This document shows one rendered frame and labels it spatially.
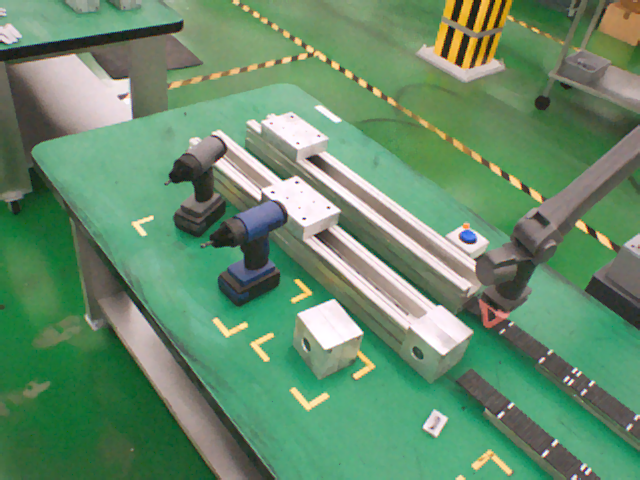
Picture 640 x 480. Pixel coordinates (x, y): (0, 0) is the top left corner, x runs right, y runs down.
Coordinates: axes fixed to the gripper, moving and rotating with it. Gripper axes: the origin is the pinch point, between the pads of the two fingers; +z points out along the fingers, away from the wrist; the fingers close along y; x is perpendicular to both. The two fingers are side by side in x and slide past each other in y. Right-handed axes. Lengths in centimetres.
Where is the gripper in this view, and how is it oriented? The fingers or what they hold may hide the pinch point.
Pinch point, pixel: (493, 318)
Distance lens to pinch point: 138.9
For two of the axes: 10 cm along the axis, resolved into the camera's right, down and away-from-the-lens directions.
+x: 6.6, 5.6, -5.0
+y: -7.3, 3.5, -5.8
